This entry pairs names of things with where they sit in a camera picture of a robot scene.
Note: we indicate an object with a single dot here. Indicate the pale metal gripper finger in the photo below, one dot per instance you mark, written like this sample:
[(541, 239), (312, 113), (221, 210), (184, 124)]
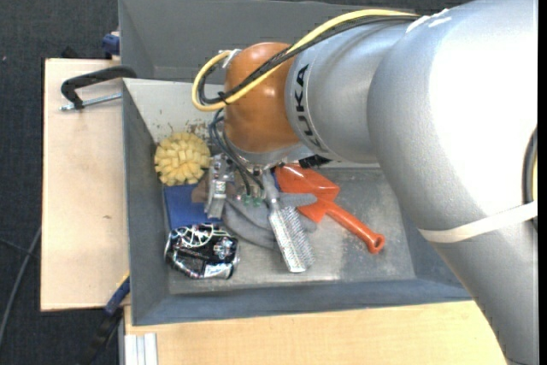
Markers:
[(216, 201), (217, 168)]

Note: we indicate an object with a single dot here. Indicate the yellow sponge ball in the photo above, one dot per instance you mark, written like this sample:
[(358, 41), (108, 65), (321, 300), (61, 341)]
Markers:
[(181, 158)]

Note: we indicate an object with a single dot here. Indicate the crushed black can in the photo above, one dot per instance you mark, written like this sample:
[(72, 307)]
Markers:
[(201, 252)]

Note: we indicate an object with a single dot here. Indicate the orange plastic scoop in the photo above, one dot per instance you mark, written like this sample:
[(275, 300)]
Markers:
[(316, 192)]

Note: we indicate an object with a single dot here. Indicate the silver hairbrush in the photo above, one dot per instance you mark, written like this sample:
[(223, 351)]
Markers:
[(292, 239)]

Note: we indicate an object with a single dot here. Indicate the pale wood flat board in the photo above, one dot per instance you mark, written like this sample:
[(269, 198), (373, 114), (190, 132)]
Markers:
[(81, 192)]

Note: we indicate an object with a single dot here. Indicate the grey metal bin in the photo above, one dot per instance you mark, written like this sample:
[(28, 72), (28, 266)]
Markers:
[(179, 34)]

